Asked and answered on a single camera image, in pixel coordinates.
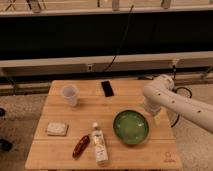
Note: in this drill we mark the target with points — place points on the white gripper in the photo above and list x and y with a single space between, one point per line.
153 109

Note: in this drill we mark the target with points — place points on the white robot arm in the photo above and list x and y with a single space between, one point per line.
158 93

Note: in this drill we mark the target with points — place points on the green ceramic bowl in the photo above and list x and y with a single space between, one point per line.
131 127

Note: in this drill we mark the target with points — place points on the white sponge block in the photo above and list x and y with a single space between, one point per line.
56 129

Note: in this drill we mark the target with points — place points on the black smartphone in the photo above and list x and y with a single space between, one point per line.
106 86

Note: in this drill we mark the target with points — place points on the white wall outlet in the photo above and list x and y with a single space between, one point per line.
90 68

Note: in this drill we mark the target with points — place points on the translucent plastic cup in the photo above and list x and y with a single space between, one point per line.
70 94

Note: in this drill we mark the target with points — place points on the red chili pepper toy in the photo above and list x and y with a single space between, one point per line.
81 146

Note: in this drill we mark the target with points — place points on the clear plastic bottle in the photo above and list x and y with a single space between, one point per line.
101 154

